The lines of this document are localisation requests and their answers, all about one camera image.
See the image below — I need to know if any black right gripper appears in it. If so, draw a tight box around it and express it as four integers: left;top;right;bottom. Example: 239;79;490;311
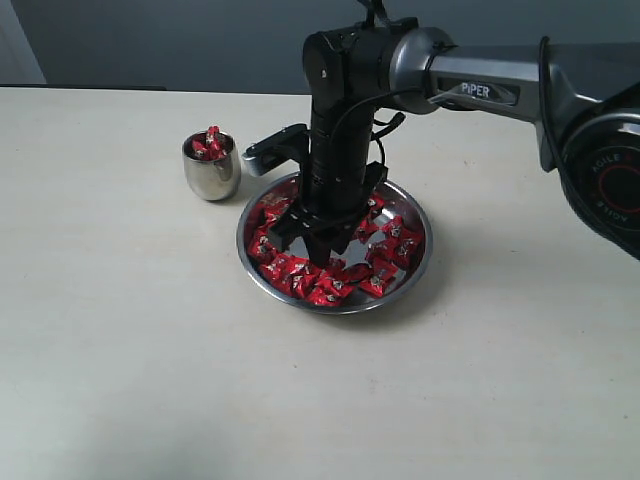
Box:
269;98;377;268

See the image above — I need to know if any red candy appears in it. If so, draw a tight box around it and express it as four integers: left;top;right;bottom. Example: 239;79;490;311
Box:
316;275;355;299
247;231;274;264
358;275;396;298
190;125;231;162
394;233;422;270
382;215;406;243

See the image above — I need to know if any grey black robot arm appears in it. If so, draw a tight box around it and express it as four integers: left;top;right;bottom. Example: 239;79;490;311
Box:
269;18;639;266

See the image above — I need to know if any round stainless steel plate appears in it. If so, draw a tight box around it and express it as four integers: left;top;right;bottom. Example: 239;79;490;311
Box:
236;173;433;315

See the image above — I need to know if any stainless steel cup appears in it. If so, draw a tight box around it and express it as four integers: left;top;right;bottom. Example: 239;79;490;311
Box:
182;130;241;202

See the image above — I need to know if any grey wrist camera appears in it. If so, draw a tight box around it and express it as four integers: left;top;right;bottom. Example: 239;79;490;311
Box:
242;123;310;177

